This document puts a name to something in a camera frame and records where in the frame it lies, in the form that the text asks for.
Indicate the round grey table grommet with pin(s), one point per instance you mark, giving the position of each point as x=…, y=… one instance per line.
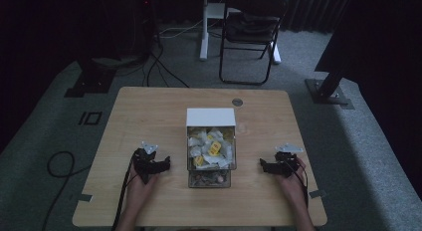
x=237, y=102

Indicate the black slanted stand with base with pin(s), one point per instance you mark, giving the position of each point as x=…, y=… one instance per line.
x=328, y=88

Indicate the white desk frame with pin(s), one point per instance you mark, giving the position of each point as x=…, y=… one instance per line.
x=207, y=25

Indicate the white drawer cabinet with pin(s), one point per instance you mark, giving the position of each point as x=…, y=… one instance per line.
x=211, y=117

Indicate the grey tape strip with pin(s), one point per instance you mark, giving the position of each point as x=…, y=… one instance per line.
x=317, y=193

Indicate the black stand with flat base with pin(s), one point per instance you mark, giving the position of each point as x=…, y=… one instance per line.
x=93, y=78

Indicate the small clear plastic drawer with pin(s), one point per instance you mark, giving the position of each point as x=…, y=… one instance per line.
x=209, y=179

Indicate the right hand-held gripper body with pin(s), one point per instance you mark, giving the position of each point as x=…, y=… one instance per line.
x=286, y=161

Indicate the pile of white tea bags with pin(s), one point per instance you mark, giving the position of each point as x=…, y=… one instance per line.
x=211, y=148

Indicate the white box of packets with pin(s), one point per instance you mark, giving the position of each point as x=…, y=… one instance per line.
x=212, y=148

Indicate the small brown bits in drawer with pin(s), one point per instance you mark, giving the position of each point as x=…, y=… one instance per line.
x=208, y=178

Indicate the person's right hand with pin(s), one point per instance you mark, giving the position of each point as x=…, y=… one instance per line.
x=292, y=187

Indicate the person's left hand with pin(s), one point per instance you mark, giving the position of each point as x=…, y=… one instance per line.
x=139, y=187

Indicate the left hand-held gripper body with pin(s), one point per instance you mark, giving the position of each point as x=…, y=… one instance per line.
x=143, y=160

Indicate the black folding chair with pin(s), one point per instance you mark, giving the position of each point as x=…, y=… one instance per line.
x=250, y=25

